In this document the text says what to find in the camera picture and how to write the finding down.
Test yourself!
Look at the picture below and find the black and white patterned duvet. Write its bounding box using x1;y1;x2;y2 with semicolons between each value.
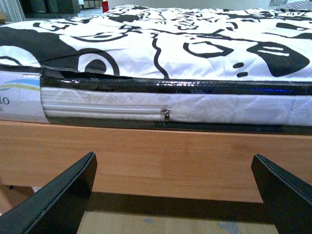
0;4;312;82

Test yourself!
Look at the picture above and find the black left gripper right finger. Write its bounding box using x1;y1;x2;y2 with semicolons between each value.
251;154;312;234

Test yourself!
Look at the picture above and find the wooden bed frame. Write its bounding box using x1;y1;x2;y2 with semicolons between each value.
0;121;312;212

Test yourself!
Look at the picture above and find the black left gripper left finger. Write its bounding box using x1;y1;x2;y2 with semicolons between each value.
0;152;97;234

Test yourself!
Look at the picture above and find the white mattress in plastic wrap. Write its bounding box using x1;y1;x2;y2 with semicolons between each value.
0;66;312;135

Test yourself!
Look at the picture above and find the red object in background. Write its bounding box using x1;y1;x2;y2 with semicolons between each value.
102;0;109;12

